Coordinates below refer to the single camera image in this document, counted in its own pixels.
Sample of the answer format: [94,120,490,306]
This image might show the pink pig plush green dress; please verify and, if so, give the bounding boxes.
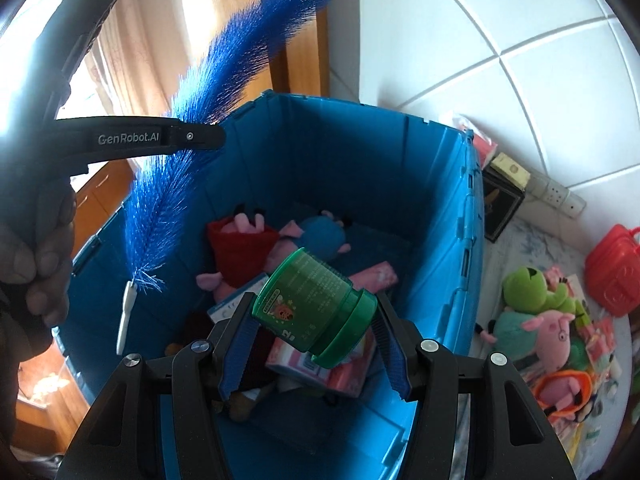
[474,310,575,373]

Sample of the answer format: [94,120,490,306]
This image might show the person left hand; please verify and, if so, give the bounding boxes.
[0,179,79,328]

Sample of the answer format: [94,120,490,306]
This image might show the green frog plush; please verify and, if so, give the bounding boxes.
[502,266,578,315]

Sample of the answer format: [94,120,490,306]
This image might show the beige curtain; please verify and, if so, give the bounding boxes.
[64,0,212,122]

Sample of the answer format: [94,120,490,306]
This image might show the pink tissue pack on box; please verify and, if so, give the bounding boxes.
[452,115,498,169]

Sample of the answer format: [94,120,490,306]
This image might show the yellow small box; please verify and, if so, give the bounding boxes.
[489,153,530,191]

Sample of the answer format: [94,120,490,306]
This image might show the blue feather duster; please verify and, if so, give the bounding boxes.
[115,0,330,354]

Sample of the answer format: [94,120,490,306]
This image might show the green lidded jar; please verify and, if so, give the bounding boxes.
[252,248,378,368]

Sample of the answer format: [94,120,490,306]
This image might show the red toy suitcase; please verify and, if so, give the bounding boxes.
[585,224,640,318]

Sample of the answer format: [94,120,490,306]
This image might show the orange pig plush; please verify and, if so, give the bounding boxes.
[533,370,593,422]

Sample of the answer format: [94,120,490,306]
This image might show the blue plastic storage crate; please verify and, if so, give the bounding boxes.
[56,92,484,479]

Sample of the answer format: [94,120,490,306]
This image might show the wall socket strip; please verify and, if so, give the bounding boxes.
[526,171,587,219]

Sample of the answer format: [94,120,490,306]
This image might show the black gift box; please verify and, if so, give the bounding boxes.
[483,167,525,243]

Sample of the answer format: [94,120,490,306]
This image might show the red dress pig plush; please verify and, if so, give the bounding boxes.
[196,209,280,304]

